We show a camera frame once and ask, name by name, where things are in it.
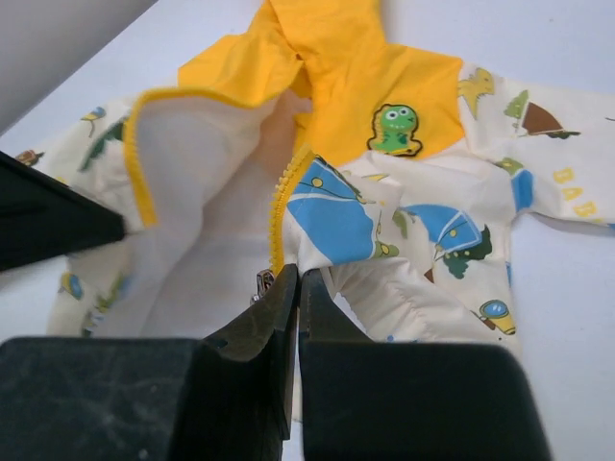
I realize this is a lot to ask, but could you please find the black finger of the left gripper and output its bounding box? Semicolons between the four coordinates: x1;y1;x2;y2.
1;153;127;271

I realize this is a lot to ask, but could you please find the yellow hooded dinosaur print jacket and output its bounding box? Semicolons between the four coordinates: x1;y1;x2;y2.
20;1;614;353

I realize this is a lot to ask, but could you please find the silver zipper pull ring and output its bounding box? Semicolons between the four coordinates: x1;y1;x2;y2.
248;268;280;308

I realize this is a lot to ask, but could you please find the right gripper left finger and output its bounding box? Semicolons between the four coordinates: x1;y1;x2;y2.
1;265;298;460

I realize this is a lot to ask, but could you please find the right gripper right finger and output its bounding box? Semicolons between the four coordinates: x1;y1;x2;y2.
300;270;552;460

